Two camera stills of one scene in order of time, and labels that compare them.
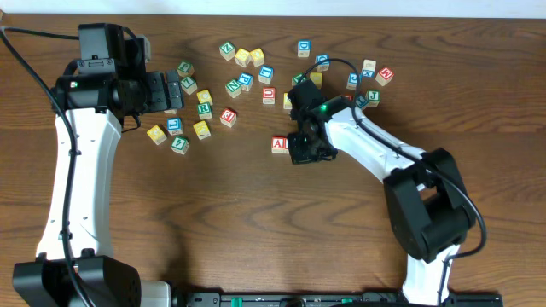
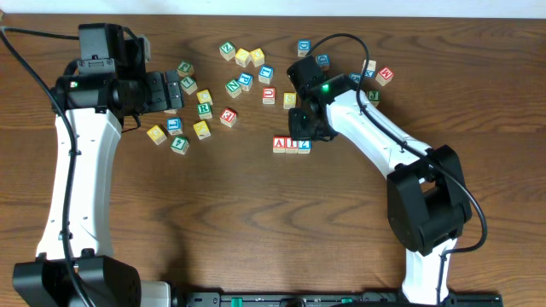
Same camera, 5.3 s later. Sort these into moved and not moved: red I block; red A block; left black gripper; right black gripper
Moved: right black gripper
Not moved: left black gripper; red A block; red I block
